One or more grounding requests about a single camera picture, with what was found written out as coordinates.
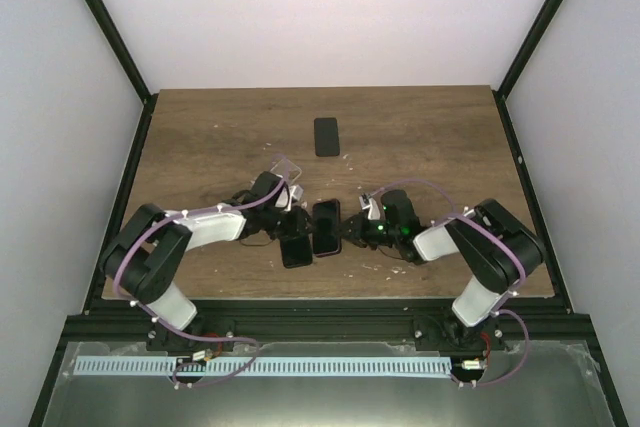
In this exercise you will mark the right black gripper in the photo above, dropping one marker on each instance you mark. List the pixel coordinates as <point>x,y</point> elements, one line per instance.
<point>357,235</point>

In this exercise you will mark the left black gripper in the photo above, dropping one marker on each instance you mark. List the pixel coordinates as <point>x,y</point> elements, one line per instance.
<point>297,227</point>

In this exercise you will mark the black phone case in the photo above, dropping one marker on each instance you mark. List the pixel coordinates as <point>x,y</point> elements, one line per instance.
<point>296,252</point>

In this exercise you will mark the pink phone black screen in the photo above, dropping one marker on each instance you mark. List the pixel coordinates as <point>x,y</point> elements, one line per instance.
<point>326,237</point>

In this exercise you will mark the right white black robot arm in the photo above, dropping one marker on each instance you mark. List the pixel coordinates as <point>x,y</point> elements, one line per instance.
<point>500,251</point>

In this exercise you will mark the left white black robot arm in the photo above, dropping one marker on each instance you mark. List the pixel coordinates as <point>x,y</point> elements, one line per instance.
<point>143,258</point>

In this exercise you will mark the clear magsafe phone case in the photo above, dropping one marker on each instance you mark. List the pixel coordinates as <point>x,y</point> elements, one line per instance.
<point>286,169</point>

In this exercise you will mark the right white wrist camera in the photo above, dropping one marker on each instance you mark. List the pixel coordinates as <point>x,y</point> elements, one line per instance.
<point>369,207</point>

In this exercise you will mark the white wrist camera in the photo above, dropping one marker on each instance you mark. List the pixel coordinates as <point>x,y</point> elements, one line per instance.
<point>369,207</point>
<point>289,195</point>

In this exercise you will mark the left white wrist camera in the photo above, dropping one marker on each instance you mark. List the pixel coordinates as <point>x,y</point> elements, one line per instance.
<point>289,195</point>

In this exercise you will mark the light blue slotted cable duct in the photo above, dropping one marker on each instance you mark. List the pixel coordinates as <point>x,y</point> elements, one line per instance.
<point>409,367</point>

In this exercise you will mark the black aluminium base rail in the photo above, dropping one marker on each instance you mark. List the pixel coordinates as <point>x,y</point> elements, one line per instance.
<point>426,323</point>

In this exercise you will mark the left black frame post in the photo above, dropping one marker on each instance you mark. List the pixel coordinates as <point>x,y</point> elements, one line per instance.
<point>118,46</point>

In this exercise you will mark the black frame post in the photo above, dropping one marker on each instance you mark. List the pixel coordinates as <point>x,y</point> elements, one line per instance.
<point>118,46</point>
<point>530,43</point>

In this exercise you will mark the right black frame post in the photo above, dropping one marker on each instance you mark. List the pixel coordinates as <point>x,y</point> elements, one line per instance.
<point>530,43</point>

